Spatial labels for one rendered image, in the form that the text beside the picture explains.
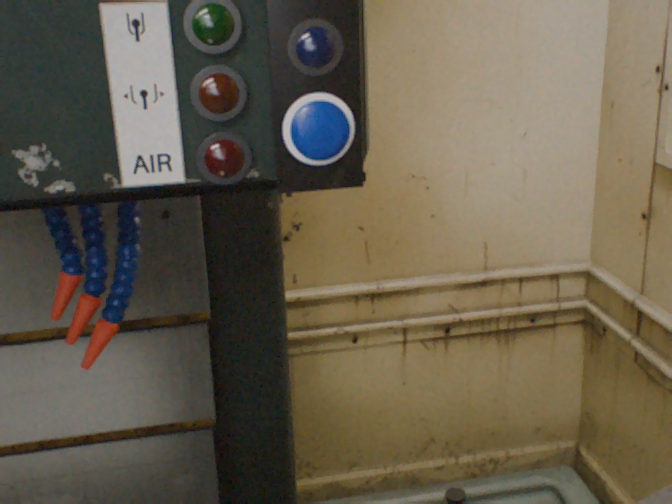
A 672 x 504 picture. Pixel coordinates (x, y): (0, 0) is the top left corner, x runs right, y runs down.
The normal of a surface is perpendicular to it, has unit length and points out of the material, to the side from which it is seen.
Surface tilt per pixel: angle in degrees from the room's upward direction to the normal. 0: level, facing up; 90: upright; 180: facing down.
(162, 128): 90
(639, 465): 90
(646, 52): 90
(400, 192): 90
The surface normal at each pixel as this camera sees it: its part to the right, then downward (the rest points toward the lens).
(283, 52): 0.19, 0.32
